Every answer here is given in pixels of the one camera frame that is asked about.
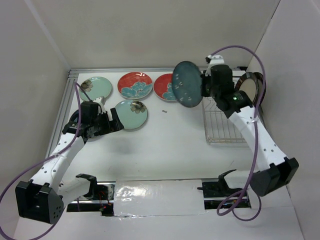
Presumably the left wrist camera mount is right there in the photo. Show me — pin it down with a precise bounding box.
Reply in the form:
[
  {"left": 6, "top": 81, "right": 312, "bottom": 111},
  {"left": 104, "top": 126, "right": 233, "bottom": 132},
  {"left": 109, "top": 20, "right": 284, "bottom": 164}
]
[{"left": 93, "top": 96, "right": 106, "bottom": 113}]

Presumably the dark blue plate front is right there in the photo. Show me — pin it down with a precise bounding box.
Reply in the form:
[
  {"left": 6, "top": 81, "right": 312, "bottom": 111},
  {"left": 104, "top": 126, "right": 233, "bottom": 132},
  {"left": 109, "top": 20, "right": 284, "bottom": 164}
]
[{"left": 171, "top": 61, "right": 203, "bottom": 108}]

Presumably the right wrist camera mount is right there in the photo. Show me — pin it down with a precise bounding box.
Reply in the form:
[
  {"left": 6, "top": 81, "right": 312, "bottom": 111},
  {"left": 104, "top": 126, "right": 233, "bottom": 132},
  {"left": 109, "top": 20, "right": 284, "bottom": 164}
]
[{"left": 205, "top": 55, "right": 225, "bottom": 69}]

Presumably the wire dish rack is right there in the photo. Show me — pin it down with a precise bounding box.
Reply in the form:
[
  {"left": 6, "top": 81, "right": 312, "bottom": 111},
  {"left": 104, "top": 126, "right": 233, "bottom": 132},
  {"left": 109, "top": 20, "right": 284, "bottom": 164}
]
[{"left": 199, "top": 75, "right": 268, "bottom": 148}]

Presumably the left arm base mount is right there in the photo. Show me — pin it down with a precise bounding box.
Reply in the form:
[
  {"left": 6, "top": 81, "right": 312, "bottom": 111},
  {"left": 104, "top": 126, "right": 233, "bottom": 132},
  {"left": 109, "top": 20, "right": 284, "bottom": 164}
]
[{"left": 66, "top": 181, "right": 116, "bottom": 217}]

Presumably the mint plate back left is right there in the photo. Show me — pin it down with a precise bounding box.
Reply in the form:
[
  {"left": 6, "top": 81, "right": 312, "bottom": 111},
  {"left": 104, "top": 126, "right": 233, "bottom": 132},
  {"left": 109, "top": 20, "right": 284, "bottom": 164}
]
[{"left": 78, "top": 76, "right": 112, "bottom": 101}]

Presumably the dark blue plate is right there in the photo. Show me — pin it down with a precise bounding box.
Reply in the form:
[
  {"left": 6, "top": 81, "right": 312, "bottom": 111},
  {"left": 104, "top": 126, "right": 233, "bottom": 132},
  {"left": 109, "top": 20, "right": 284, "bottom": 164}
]
[
  {"left": 171, "top": 61, "right": 203, "bottom": 108},
  {"left": 68, "top": 110, "right": 82, "bottom": 126}
]

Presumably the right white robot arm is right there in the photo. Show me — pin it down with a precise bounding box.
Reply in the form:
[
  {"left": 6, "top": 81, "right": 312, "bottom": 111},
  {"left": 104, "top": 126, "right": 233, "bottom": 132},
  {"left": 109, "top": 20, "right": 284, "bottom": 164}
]
[{"left": 201, "top": 64, "right": 299, "bottom": 197}]

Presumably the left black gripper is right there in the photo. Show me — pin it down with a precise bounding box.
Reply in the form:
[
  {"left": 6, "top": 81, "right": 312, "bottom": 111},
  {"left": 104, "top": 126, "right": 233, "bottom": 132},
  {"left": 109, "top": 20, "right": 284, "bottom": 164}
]
[{"left": 91, "top": 107, "right": 124, "bottom": 137}]

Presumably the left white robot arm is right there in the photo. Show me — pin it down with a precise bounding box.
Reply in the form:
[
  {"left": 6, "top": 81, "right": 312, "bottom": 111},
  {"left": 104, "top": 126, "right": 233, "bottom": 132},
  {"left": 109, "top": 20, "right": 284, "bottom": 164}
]
[{"left": 15, "top": 101, "right": 124, "bottom": 225}]

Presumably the mint plate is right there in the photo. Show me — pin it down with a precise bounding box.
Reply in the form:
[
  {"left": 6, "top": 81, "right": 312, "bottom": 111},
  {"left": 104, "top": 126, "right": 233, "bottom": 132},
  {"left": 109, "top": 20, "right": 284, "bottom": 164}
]
[
  {"left": 78, "top": 76, "right": 112, "bottom": 101},
  {"left": 115, "top": 99, "right": 148, "bottom": 130}
]

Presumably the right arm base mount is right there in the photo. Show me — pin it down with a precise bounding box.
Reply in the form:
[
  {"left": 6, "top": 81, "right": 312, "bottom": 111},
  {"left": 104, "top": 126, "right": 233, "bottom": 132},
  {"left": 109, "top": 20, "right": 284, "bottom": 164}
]
[{"left": 197, "top": 179, "right": 251, "bottom": 210}]

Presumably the white taped cover panel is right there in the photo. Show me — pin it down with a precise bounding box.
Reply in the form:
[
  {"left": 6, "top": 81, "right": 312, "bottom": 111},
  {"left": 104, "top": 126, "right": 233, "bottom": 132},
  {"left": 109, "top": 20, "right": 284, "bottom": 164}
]
[{"left": 113, "top": 179, "right": 206, "bottom": 217}]

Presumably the brown rim plate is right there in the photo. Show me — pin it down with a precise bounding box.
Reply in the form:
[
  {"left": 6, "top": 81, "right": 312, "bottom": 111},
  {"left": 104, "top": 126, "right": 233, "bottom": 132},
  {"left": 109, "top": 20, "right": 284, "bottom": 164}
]
[
  {"left": 253, "top": 72, "right": 266, "bottom": 106},
  {"left": 234, "top": 72, "right": 259, "bottom": 106}
]

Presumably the red floral plate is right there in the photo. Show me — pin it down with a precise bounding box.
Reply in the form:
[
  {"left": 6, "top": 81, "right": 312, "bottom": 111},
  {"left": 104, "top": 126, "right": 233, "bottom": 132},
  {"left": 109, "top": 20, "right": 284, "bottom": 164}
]
[
  {"left": 117, "top": 72, "right": 153, "bottom": 100},
  {"left": 153, "top": 73, "right": 177, "bottom": 102}
]

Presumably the mint plate centre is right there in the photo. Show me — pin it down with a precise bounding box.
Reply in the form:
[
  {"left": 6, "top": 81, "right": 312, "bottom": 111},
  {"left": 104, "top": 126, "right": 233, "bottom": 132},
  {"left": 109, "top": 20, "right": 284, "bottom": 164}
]
[{"left": 115, "top": 99, "right": 148, "bottom": 130}]

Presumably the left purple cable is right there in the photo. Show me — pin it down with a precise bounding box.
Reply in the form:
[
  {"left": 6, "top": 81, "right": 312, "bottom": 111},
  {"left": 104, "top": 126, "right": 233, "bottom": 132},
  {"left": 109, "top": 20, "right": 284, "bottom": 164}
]
[{"left": 0, "top": 82, "right": 91, "bottom": 240}]

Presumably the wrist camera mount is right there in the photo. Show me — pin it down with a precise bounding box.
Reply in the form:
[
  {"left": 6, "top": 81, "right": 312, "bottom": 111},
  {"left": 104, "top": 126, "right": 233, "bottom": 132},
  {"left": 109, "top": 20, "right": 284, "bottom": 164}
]
[
  {"left": 205, "top": 55, "right": 225, "bottom": 69},
  {"left": 93, "top": 96, "right": 106, "bottom": 113}
]

